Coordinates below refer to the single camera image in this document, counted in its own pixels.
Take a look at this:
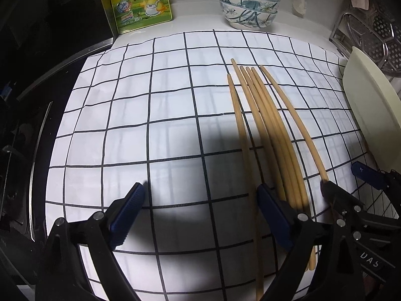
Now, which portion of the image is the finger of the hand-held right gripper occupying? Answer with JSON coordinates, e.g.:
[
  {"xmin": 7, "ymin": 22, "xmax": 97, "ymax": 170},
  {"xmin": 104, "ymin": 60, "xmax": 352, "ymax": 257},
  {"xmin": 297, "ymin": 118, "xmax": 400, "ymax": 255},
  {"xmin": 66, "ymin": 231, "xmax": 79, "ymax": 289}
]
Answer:
[
  {"xmin": 351, "ymin": 161, "xmax": 401, "ymax": 219},
  {"xmin": 320, "ymin": 180, "xmax": 401, "ymax": 232}
]

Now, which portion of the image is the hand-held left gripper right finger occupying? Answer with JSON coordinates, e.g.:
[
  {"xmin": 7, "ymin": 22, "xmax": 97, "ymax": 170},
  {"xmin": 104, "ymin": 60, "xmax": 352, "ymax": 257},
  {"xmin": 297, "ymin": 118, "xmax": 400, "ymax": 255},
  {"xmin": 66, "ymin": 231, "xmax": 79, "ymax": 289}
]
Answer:
[{"xmin": 257, "ymin": 184, "xmax": 368, "ymax": 301}]

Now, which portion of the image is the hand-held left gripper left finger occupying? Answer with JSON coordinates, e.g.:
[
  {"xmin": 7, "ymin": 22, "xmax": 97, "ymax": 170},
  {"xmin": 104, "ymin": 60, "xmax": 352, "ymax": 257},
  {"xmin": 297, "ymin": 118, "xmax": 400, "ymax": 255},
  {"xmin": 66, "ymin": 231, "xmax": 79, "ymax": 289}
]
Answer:
[{"xmin": 36, "ymin": 182, "xmax": 146, "ymax": 301}]

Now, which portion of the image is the wooden chopstick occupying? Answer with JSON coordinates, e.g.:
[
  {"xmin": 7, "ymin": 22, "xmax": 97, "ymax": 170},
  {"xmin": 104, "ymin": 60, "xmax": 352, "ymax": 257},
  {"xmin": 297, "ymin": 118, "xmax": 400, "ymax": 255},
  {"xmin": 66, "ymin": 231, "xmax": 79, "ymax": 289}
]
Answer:
[
  {"xmin": 259, "ymin": 65, "xmax": 329, "ymax": 184},
  {"xmin": 240, "ymin": 66, "xmax": 301, "ymax": 210},
  {"xmin": 251, "ymin": 67, "xmax": 318, "ymax": 271},
  {"xmin": 227, "ymin": 73, "xmax": 264, "ymax": 301},
  {"xmin": 231, "ymin": 58, "xmax": 296, "ymax": 210},
  {"xmin": 245, "ymin": 66, "xmax": 306, "ymax": 212}
]

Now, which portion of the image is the cream plate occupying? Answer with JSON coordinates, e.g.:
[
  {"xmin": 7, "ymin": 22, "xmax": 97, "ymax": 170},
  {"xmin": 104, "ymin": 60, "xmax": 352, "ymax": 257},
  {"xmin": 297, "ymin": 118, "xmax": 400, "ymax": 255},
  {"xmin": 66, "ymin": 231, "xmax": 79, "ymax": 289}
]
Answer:
[{"xmin": 342, "ymin": 46, "xmax": 401, "ymax": 176}]

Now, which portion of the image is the white black-checked cloth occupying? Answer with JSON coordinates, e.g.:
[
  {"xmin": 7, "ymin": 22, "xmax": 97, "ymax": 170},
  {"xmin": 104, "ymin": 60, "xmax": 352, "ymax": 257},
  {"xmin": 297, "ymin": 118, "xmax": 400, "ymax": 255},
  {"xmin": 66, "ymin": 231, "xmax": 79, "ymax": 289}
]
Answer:
[{"xmin": 44, "ymin": 29, "xmax": 376, "ymax": 301}]

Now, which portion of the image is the black gas stove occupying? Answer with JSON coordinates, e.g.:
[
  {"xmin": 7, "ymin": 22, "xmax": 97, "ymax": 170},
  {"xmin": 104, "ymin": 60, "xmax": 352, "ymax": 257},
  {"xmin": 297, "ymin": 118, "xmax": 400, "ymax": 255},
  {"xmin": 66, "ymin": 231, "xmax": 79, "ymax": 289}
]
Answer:
[{"xmin": 0, "ymin": 36, "xmax": 115, "ymax": 301}]

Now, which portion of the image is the perforated steel steamer plate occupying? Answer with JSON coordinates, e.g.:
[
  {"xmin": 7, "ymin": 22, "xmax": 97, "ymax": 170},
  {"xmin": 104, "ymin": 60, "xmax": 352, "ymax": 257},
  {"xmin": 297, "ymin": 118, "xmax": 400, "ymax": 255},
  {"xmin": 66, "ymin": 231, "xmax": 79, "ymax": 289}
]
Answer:
[{"xmin": 345, "ymin": 0, "xmax": 401, "ymax": 77}]

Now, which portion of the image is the yellow green seasoning pouch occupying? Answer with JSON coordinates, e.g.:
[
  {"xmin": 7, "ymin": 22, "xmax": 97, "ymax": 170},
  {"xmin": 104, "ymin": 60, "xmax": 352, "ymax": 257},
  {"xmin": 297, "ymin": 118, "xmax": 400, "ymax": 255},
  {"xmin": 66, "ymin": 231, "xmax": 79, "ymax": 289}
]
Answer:
[{"xmin": 95, "ymin": 0, "xmax": 174, "ymax": 35}]

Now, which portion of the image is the black glossy panel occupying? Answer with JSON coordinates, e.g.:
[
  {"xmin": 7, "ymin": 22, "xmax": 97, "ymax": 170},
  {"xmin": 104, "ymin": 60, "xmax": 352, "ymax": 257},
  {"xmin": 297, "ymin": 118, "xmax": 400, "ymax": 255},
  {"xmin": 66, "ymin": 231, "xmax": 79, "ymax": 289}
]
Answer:
[{"xmin": 0, "ymin": 0, "xmax": 114, "ymax": 57}]

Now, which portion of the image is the steel wire rack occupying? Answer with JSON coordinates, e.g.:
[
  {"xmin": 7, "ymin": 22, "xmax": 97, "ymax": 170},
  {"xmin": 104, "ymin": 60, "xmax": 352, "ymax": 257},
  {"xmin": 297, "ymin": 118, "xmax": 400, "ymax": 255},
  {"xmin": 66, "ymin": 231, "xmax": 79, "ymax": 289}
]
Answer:
[{"xmin": 330, "ymin": 11, "xmax": 355, "ymax": 59}]

